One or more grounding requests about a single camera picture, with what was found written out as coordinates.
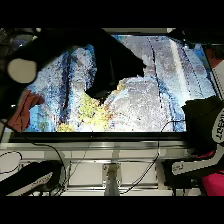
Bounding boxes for red-brown garment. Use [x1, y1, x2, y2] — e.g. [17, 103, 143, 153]
[6, 89, 46, 133]

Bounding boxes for pink garment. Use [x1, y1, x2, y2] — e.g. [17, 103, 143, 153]
[199, 150, 224, 197]

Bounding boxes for black cable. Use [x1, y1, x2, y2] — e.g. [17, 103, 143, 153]
[119, 119, 187, 196]
[0, 119, 68, 197]
[0, 150, 24, 175]

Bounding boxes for silver frame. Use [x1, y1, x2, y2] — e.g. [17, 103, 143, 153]
[0, 139, 224, 197]

